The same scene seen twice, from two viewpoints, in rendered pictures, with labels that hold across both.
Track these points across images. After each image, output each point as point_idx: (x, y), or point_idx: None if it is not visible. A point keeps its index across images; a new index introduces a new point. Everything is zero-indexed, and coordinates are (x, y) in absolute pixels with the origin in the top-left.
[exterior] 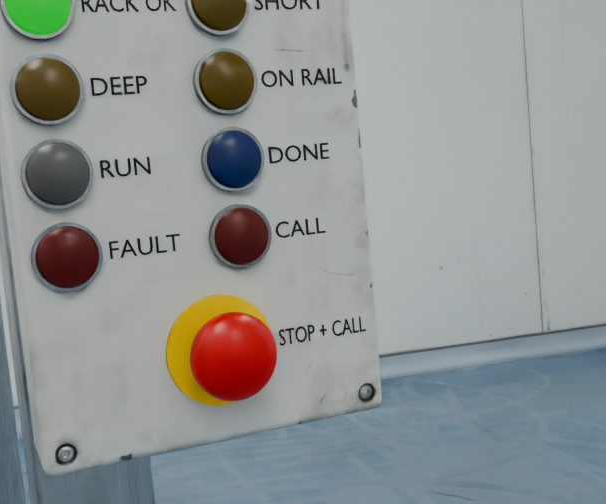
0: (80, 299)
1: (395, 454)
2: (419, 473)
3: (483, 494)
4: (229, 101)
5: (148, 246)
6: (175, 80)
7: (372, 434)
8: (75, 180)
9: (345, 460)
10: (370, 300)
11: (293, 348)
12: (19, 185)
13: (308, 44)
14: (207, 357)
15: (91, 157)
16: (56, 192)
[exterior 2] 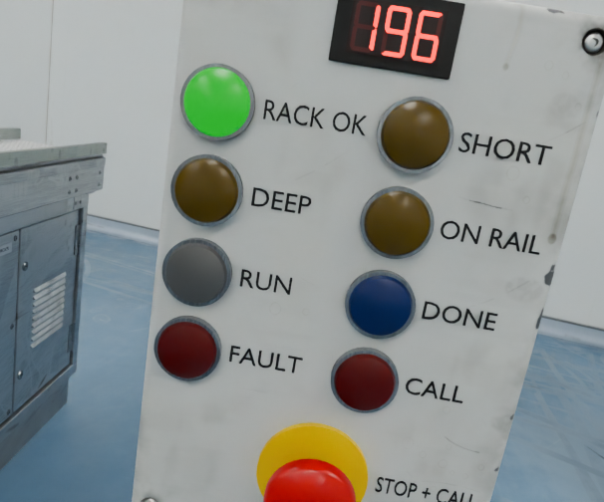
0: (192, 386)
1: (572, 405)
2: (585, 429)
3: None
4: (391, 247)
5: (268, 361)
6: (342, 208)
7: (561, 382)
8: (207, 286)
9: (532, 393)
10: (490, 483)
11: (388, 498)
12: (161, 272)
13: (511, 202)
14: (276, 500)
15: (235, 264)
16: (186, 292)
